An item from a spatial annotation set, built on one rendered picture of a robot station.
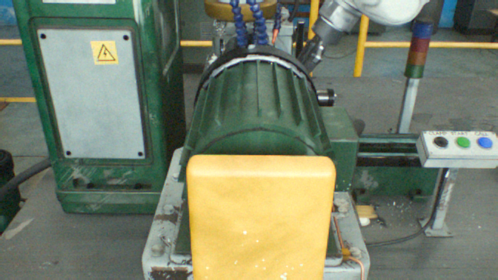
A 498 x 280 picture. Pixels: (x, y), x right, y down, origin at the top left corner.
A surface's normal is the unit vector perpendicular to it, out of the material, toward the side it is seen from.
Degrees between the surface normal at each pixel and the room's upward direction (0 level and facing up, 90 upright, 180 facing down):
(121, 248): 0
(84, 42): 90
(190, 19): 90
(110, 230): 0
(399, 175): 90
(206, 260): 90
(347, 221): 0
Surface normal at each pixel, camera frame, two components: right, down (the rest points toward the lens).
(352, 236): 0.01, -0.88
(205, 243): 0.00, 0.48
